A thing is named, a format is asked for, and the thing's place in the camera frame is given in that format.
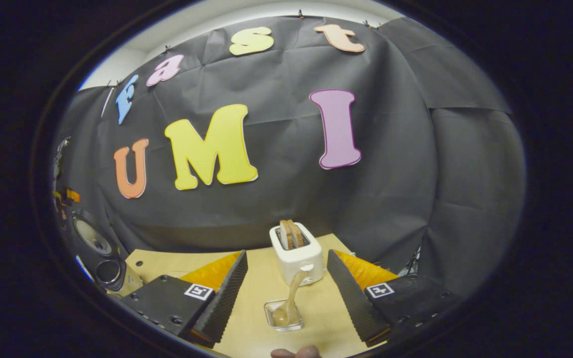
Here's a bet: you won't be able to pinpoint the tangled dark cables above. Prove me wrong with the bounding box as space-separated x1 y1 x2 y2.
398 247 421 278

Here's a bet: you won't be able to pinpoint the white toaster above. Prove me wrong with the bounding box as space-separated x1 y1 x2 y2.
269 221 325 286

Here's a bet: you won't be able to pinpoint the black rice cooker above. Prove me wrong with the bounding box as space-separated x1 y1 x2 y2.
70 209 144 297

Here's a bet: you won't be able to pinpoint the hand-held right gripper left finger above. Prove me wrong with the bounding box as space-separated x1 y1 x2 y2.
119 250 249 348

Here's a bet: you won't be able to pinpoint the clear chopstick holder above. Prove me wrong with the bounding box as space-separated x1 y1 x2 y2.
264 299 304 332

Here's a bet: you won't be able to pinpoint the black backdrop cloth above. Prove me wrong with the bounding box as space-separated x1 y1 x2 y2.
53 15 527 299

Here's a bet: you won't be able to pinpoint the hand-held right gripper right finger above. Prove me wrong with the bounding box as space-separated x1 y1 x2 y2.
326 249 460 348

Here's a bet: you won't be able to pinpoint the wooden spoon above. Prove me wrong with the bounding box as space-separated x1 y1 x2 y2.
272 271 312 327

